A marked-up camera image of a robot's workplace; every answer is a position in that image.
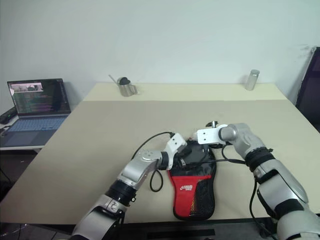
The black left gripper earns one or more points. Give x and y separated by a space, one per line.
182 153

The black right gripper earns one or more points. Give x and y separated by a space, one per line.
206 148

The red black paddle bag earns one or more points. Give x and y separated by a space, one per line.
197 197

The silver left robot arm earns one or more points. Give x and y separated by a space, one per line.
140 172

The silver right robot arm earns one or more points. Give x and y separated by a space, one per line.
272 180

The clear glass tumbler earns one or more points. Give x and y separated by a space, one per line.
252 80

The steel pitcher with black ball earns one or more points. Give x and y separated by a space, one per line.
126 87

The black monitor on stand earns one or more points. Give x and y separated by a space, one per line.
310 87

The open laptop with blue keyboard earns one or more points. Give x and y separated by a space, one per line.
37 110

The black device beside laptop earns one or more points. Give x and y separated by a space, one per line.
7 115

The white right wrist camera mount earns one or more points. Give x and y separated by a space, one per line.
208 135

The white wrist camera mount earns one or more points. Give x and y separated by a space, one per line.
208 135
175 145

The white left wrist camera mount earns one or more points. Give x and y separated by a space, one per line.
175 145

